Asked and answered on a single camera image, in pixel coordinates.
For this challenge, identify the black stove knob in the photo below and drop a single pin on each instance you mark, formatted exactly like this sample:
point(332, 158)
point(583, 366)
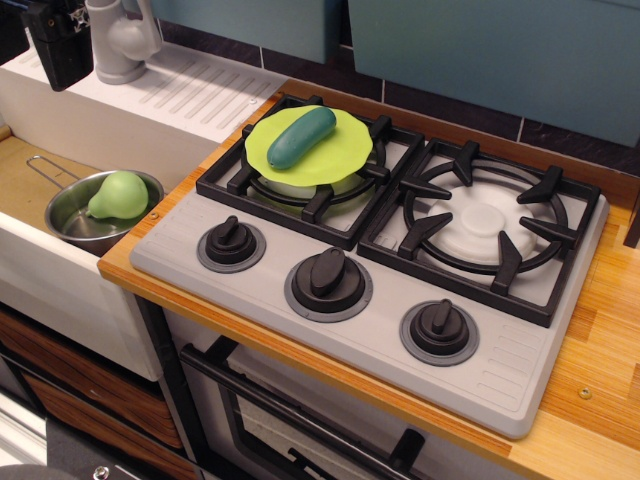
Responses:
point(231, 246)
point(329, 287)
point(439, 333)

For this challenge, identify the black left burner grate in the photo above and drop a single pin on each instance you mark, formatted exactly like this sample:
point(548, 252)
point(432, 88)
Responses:
point(338, 222)

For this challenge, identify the dark green toy cucumber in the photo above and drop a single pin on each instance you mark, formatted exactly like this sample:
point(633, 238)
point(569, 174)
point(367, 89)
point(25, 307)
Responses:
point(300, 137)

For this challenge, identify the white burner cap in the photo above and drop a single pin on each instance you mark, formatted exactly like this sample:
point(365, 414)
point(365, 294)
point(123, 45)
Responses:
point(479, 214)
point(352, 184)

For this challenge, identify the small stainless steel pot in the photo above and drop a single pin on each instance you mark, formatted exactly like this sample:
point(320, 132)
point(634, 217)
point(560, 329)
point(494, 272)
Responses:
point(66, 214)

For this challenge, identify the grey toy stove top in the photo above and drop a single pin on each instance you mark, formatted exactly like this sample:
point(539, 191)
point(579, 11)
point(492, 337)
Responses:
point(500, 386)

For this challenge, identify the wood grain drawer front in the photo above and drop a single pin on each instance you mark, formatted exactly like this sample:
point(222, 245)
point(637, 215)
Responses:
point(125, 394)

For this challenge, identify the white right burner cap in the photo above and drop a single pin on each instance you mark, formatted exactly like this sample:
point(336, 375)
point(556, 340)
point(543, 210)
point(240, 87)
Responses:
point(479, 214)

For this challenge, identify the black middle stove knob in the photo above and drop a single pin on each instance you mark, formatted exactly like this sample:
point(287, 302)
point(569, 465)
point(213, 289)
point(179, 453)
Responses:
point(329, 287)

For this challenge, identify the white toy sink unit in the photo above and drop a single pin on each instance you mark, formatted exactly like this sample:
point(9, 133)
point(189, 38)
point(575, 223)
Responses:
point(164, 124)

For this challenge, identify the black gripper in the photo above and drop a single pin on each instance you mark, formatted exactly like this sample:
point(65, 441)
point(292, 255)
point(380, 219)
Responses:
point(60, 32)

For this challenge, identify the grey toy faucet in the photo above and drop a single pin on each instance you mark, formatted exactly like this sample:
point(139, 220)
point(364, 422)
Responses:
point(121, 45)

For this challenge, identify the black oven door handle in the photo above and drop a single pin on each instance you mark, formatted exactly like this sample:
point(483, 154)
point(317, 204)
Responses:
point(213, 365)

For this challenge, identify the light green toy pear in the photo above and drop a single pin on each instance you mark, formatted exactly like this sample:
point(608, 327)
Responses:
point(122, 195)

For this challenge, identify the white left burner cap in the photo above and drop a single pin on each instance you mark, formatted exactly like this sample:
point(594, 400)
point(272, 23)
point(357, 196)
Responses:
point(352, 184)

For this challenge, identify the black left stove knob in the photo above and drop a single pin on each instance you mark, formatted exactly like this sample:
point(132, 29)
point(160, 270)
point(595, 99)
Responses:
point(231, 246)

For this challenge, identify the black burner grate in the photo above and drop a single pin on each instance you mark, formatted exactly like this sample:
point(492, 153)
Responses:
point(529, 288)
point(338, 222)

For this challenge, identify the lime green plastic plate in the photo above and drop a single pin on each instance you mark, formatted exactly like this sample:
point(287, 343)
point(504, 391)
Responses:
point(340, 154)

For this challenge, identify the black right stove knob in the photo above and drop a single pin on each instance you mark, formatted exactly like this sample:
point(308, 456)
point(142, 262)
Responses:
point(439, 333)

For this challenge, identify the black right burner grate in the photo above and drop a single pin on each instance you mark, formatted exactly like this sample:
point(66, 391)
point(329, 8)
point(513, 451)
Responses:
point(529, 288)

